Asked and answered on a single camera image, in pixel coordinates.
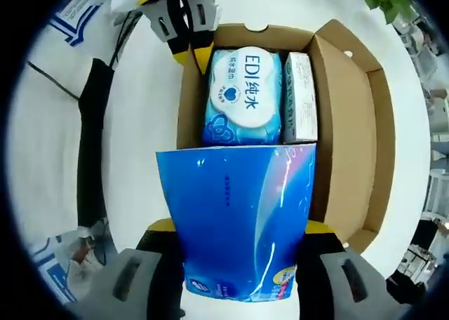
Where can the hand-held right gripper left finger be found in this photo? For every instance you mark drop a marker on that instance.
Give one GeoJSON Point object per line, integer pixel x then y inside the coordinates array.
{"type": "Point", "coordinates": [154, 281]}

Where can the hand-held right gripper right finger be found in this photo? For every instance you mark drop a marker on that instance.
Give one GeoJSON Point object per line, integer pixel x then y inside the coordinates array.
{"type": "Point", "coordinates": [319, 281]}

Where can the blue soft tissue pack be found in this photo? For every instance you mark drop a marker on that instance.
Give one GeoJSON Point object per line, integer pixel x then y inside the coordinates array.
{"type": "Point", "coordinates": [228, 211]}

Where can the white medicine box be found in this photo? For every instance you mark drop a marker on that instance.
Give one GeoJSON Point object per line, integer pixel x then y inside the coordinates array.
{"type": "Point", "coordinates": [301, 99]}

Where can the brown cardboard shoe box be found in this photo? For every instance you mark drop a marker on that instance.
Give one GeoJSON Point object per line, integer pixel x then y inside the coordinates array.
{"type": "Point", "coordinates": [350, 123]}

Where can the blue white wet wipes pack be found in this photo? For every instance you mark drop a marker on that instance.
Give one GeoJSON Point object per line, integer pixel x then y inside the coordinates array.
{"type": "Point", "coordinates": [242, 99]}

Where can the blue striped white banner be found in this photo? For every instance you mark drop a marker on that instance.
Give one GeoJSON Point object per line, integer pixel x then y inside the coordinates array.
{"type": "Point", "coordinates": [73, 28]}

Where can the green potted plant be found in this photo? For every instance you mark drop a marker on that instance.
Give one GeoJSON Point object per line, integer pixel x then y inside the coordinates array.
{"type": "Point", "coordinates": [386, 0]}

